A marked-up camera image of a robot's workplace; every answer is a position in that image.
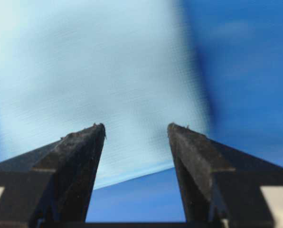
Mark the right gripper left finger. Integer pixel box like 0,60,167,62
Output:
0,123,106,228

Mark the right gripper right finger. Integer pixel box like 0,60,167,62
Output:
167,123,283,228

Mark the light blue towel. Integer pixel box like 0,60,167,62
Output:
0,0,209,189

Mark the dark blue table cloth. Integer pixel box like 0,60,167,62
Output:
87,0,283,222

